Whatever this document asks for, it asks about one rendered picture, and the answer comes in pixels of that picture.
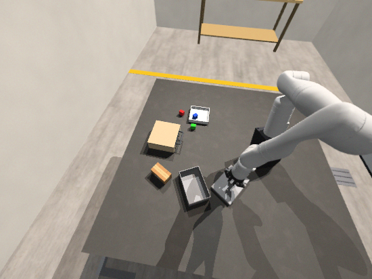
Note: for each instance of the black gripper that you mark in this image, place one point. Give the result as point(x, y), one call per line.
point(237, 182)

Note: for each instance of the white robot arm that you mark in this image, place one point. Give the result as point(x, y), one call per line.
point(341, 125)

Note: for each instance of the brown cardboard box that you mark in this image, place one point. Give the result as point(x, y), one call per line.
point(161, 173)

